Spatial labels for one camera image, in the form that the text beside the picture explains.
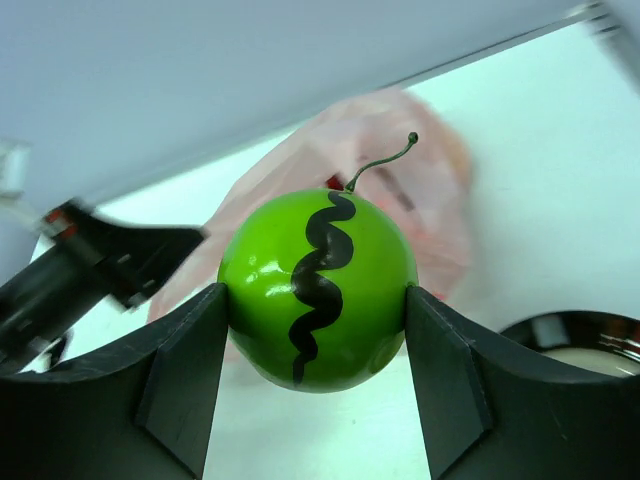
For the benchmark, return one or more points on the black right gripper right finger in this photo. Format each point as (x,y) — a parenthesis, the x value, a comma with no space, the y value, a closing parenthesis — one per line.
(491,408)

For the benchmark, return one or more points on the pink floral plastic bag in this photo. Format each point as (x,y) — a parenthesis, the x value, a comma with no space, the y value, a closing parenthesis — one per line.
(424,192)

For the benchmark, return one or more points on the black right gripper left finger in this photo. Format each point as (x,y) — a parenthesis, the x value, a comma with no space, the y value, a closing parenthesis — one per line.
(140,407)

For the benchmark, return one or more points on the aluminium table frame rail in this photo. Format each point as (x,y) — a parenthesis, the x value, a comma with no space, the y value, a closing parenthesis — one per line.
(451,35)

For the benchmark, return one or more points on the green fake fruit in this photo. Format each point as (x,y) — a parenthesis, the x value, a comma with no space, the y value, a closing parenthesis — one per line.
(317,281)

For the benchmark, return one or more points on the dark rimmed beige plate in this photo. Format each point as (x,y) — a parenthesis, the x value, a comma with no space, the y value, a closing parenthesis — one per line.
(604,343)

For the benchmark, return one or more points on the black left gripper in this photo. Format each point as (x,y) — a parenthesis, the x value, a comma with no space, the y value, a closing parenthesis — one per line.
(90,259)

